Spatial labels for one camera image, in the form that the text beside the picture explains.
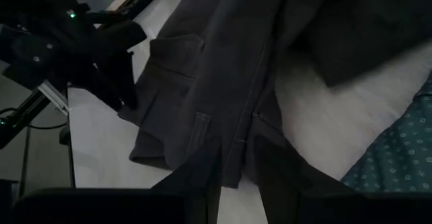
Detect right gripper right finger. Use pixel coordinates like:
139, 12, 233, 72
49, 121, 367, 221
252, 136, 355, 224

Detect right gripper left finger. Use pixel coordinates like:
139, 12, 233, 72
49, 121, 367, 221
151, 145, 223, 224

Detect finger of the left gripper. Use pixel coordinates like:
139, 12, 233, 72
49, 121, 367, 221
70, 53, 138, 113
91, 20, 149, 55

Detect dark grey trousers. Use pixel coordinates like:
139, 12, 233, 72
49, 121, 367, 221
117, 0, 432, 190

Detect teal patterned button shirt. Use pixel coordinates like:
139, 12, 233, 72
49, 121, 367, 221
340, 78, 432, 193

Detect white bracket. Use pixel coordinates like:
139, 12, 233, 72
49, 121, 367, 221
36, 81, 71, 114

